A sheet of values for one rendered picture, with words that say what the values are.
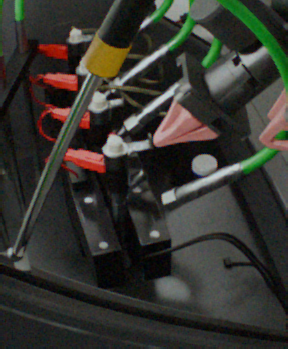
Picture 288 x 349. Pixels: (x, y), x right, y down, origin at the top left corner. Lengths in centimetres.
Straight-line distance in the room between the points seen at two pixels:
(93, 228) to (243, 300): 25
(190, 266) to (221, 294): 7
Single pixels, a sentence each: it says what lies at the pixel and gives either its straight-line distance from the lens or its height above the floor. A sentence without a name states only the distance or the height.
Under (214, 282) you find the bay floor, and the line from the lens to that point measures 105.
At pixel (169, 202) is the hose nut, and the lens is 78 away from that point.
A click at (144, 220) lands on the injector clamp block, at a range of 93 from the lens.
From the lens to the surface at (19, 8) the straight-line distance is 98.
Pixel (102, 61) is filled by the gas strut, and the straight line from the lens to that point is 36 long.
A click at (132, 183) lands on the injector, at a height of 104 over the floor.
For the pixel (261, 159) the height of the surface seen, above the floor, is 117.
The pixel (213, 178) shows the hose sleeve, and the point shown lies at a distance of 76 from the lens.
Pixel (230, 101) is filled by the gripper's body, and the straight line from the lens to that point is 79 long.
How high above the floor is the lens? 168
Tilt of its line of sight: 43 degrees down
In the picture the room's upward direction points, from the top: 2 degrees counter-clockwise
